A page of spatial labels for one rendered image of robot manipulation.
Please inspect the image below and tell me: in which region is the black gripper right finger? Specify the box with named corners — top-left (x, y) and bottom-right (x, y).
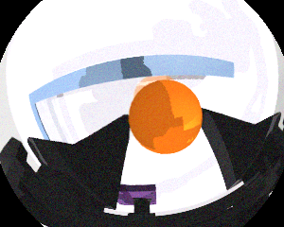
top-left (202, 107), bottom-right (281, 190)

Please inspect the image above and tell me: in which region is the clear l-shaped low wall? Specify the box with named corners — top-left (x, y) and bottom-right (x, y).
top-left (36, 96), bottom-right (73, 144)

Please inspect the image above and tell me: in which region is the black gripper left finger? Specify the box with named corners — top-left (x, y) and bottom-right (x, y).
top-left (27, 113), bottom-right (130, 209)

